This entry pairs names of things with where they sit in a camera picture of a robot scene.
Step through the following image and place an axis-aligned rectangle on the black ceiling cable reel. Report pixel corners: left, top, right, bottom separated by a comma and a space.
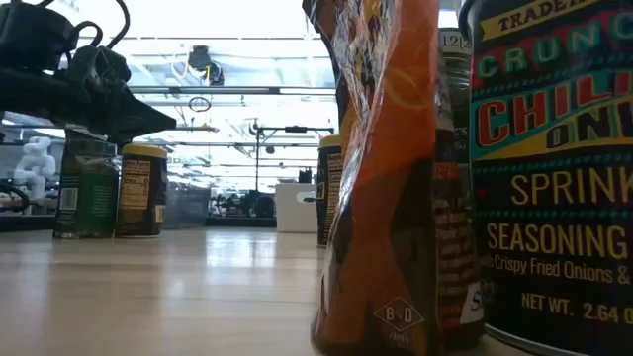
187, 44, 226, 86

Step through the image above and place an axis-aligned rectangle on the orange and brown spice pouch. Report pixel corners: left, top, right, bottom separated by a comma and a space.
302, 0, 441, 356

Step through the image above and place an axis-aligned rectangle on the yellow-lid black seasoning jar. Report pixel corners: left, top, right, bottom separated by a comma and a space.
458, 0, 633, 356
114, 142, 169, 238
316, 133, 345, 248

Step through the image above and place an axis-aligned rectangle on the green-lid oregano glass jar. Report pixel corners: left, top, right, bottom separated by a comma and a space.
433, 27, 486, 350
52, 131, 121, 240

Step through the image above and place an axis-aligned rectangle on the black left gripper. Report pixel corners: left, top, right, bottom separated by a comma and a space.
0, 0, 178, 145

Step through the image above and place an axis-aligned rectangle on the black gantry frame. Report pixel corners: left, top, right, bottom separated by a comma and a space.
249, 124, 335, 192

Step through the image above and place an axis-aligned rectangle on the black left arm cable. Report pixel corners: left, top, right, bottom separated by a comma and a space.
72, 0, 133, 51

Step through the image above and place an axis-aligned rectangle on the white plastic bin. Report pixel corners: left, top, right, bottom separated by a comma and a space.
274, 182, 320, 233

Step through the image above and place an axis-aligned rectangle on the long horizontal light bar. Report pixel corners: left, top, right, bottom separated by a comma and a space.
127, 86, 337, 96

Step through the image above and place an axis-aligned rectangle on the black aluminium table frame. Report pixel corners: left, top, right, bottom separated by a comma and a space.
0, 213, 278, 233

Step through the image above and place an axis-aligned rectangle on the white robot figure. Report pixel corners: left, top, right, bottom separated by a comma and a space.
13, 136, 57, 199

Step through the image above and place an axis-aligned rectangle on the black distant robot rig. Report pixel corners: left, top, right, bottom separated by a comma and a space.
210, 190, 276, 220

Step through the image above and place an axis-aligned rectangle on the black looped cable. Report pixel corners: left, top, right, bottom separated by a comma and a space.
0, 178, 31, 214

